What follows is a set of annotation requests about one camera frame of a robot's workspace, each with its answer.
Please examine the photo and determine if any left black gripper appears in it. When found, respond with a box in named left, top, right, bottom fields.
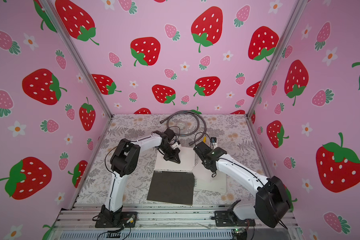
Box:
left=159, top=145, right=182, bottom=164

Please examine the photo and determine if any torn white notebook page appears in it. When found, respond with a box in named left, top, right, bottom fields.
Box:
left=153, top=146, right=196, bottom=173

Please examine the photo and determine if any white spiral notebook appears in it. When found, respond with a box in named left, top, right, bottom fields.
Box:
left=192, top=160, right=227, bottom=194

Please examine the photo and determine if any dark grey spiral notebook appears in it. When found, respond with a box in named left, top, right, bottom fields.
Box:
left=147, top=171, right=195, bottom=206

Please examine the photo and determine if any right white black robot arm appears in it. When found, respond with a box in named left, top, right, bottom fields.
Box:
left=194, top=142, right=292, bottom=228

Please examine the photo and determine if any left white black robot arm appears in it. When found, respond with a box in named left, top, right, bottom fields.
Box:
left=99, top=128, right=181, bottom=226

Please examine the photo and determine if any clear tape roll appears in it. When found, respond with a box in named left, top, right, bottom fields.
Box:
left=176, top=122, right=189, bottom=135

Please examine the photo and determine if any grey coiled hose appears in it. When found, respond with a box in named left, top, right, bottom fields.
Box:
left=159, top=110, right=208, bottom=146

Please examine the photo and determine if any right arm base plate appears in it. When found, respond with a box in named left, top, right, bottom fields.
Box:
left=211, top=211, right=256, bottom=228

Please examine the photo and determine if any aluminium rail frame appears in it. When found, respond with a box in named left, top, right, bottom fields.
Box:
left=46, top=204, right=304, bottom=240

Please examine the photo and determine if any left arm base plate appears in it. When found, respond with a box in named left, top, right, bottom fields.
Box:
left=95, top=212, right=138, bottom=229

